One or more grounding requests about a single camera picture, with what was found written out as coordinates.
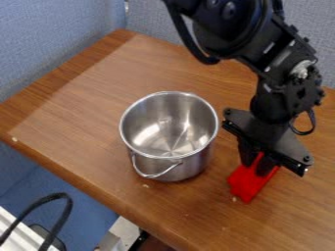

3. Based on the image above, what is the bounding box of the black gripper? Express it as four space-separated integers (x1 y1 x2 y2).
222 82 313 176

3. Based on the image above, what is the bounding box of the white box lower left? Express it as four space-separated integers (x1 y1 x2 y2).
0 207 50 251

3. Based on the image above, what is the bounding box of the grey table leg bracket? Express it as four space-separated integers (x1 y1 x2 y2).
94 217 140 251

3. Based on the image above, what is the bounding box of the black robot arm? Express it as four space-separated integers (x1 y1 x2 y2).
162 0 324 176

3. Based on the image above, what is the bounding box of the red plastic block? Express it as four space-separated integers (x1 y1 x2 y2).
226 152 280 204

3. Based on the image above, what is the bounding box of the stainless steel pot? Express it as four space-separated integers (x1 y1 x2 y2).
118 91 218 182

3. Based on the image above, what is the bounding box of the black cable loop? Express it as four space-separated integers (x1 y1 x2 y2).
0 191 74 251

